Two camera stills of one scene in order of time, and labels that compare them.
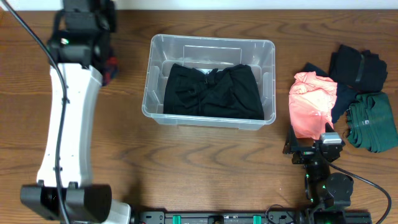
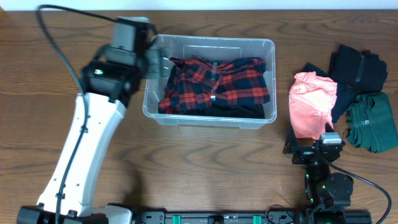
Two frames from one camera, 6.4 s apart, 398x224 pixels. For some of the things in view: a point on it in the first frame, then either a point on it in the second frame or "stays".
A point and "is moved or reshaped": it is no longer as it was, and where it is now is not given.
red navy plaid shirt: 112,69 is moved or reshaped
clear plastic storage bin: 210,82 stays
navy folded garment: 345,96 stays
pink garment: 311,101 stays
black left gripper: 109,69 to 154,64
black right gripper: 293,145 stays
